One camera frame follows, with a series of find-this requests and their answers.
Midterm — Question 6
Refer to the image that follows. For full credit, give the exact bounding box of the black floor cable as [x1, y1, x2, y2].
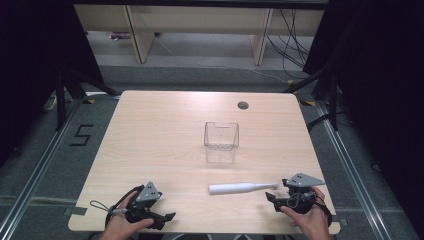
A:
[305, 112, 332, 132]

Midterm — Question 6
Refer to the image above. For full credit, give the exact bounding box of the person's right hand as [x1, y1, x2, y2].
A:
[279, 186, 332, 240]

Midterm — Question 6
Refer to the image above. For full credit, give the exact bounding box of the light wooden shelf unit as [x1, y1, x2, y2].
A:
[73, 3, 325, 66]

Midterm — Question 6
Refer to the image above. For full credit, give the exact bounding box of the black cable bundle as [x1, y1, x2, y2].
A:
[265, 8, 314, 80]

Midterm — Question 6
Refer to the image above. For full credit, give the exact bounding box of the grey floor tape piece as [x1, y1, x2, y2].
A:
[63, 206, 89, 217]
[331, 214, 350, 228]

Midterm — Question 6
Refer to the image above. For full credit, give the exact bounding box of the black curtain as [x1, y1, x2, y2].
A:
[302, 0, 424, 232]
[0, 0, 105, 168]

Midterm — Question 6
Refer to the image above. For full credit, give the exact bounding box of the metal floor rail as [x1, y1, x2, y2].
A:
[314, 99, 394, 240]
[0, 98, 84, 240]

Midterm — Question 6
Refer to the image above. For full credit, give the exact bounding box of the black metal stand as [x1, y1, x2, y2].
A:
[282, 65, 340, 132]
[54, 63, 122, 132]

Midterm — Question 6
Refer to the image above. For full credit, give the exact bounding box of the black wrist strap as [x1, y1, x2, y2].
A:
[314, 194, 334, 228]

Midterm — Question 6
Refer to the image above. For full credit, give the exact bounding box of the person's left hand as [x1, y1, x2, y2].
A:
[99, 190, 155, 240]

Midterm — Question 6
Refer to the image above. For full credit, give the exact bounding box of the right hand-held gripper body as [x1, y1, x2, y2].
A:
[281, 172, 326, 215]

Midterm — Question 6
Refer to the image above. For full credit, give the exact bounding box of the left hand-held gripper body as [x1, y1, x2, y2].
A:
[125, 180, 164, 224]

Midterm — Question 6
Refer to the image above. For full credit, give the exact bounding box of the purple item on floor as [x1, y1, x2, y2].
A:
[108, 31, 132, 41]

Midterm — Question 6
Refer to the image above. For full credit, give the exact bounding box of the clear plastic container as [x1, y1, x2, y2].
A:
[203, 121, 241, 165]

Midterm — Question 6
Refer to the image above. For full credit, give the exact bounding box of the grey gripper lanyard cable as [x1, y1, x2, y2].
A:
[89, 199, 128, 215]

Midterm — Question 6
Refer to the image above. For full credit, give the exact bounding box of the white electric toothbrush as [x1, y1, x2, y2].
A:
[208, 181, 280, 196]

